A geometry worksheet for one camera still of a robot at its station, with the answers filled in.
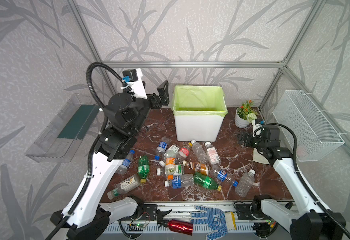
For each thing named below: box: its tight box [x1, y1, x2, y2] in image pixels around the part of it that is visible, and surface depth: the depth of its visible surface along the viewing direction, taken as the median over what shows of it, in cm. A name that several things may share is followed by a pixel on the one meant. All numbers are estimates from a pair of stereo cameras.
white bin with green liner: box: [172, 85, 229, 142], surface depth 93 cm
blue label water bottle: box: [164, 173, 195, 189], surface depth 81 cm
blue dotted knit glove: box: [189, 205, 228, 240], surface depth 72 cm
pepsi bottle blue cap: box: [210, 167, 239, 188], surface depth 82 cm
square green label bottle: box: [163, 144, 180, 158], surface depth 94 cm
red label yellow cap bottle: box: [178, 142, 193, 158], surface depth 93 cm
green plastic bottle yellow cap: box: [193, 172, 222, 192], surface depth 82 cm
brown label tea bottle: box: [182, 160, 212, 176], surface depth 86 cm
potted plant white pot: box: [234, 99, 258, 128], surface depth 101 cm
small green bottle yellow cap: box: [137, 155, 150, 184], surface depth 88 cm
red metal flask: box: [156, 209, 194, 236], surface depth 69 cm
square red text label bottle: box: [205, 141, 221, 167], surface depth 92 cm
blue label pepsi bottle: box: [154, 136, 172, 161], surface depth 95 cm
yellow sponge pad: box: [224, 211, 237, 231], surface depth 72 cm
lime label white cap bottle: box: [156, 164, 184, 176], surface depth 86 cm
